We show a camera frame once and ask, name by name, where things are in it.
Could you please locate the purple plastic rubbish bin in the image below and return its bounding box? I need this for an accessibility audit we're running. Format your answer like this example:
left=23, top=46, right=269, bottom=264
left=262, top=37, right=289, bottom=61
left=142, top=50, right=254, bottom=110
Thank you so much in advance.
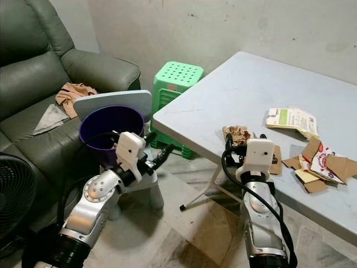
left=79, top=105, right=145, bottom=169

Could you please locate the crumpled brown paper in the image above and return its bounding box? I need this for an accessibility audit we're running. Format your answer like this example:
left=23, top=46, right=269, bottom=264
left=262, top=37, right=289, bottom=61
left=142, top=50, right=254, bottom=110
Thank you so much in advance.
left=221, top=125, right=255, bottom=147

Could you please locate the narrow brown cardboard strip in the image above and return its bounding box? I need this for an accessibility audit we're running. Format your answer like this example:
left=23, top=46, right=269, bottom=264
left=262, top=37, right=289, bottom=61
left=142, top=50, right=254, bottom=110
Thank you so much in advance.
left=269, top=145, right=284, bottom=176

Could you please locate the white green paper package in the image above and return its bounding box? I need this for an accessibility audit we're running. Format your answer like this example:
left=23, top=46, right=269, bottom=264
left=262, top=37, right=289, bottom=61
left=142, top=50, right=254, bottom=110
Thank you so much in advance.
left=266, top=107, right=320, bottom=140

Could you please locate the small brown cardboard scrap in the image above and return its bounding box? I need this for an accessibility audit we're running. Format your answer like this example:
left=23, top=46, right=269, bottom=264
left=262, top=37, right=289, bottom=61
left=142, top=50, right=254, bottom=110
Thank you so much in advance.
left=281, top=156, right=302, bottom=170

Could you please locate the white folding table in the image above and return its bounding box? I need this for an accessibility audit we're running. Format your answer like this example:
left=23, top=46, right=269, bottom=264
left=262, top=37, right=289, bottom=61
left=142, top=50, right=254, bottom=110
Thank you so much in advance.
left=151, top=51, right=357, bottom=247

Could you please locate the brown cardboard flap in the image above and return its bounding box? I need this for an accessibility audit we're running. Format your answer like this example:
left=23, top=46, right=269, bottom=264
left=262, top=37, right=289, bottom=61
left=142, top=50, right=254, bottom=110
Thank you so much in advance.
left=301, top=136, right=324, bottom=163

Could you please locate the red white printed packet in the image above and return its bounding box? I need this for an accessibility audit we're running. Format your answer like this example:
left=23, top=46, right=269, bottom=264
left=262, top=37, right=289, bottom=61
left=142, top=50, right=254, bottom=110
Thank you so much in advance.
left=309, top=142, right=357, bottom=185

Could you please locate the yellow brown cardboard piece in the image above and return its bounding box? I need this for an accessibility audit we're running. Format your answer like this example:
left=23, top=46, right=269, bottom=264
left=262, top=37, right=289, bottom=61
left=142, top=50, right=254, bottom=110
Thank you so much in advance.
left=294, top=169, right=329, bottom=195

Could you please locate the green plastic stool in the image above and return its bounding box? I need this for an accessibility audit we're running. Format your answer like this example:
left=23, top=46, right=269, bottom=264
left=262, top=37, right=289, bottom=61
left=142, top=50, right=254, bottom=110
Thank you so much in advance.
left=151, top=61, right=205, bottom=151

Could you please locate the beige crumpled cloth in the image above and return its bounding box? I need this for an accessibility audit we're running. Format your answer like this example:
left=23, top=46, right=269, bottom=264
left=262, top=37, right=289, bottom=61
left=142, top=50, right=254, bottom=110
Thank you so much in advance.
left=55, top=83, right=99, bottom=119

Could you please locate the black floor fan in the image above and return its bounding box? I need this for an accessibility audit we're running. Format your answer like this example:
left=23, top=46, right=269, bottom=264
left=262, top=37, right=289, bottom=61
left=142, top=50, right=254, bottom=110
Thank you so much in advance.
left=0, top=154, right=59, bottom=268

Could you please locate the grey triangular cloth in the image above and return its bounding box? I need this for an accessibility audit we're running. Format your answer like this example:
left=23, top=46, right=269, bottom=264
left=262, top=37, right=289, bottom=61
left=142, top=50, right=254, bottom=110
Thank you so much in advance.
left=33, top=104, right=71, bottom=136

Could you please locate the dark green leather sofa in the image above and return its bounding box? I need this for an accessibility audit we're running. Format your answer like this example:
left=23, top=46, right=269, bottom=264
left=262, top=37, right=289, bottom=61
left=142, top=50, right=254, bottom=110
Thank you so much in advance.
left=0, top=0, right=142, bottom=235

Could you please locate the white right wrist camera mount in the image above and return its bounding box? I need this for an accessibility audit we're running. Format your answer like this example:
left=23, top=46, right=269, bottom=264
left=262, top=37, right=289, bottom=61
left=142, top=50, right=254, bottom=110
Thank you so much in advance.
left=235, top=137, right=276, bottom=183

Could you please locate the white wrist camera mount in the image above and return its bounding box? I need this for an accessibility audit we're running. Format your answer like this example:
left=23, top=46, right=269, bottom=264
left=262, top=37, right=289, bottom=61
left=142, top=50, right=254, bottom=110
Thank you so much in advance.
left=115, top=131, right=148, bottom=183
left=235, top=137, right=276, bottom=183

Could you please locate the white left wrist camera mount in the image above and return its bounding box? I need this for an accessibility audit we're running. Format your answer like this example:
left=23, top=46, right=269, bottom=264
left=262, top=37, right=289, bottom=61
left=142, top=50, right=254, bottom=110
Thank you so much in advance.
left=115, top=131, right=148, bottom=183

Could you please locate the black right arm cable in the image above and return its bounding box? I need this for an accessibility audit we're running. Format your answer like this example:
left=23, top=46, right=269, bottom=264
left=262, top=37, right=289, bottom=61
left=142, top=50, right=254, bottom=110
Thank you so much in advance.
left=221, top=134, right=298, bottom=268

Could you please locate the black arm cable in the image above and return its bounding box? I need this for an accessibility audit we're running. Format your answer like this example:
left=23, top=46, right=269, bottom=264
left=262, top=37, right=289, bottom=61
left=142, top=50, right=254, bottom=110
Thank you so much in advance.
left=56, top=132, right=119, bottom=229
left=221, top=134, right=298, bottom=268

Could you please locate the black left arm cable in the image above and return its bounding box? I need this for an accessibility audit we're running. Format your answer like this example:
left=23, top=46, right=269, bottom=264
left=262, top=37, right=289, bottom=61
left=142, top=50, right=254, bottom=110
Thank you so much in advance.
left=56, top=132, right=119, bottom=229

